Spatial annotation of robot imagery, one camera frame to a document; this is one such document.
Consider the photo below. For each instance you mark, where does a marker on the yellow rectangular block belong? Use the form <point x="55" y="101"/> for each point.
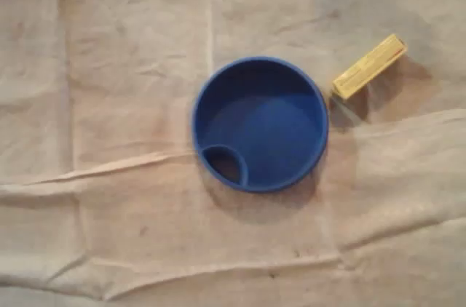
<point x="367" y="67"/>

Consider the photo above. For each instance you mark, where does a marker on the blue round bowl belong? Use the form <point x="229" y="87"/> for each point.
<point x="276" y="132"/>

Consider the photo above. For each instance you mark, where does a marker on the beige wrinkled table cloth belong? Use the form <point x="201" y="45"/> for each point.
<point x="109" y="103"/>

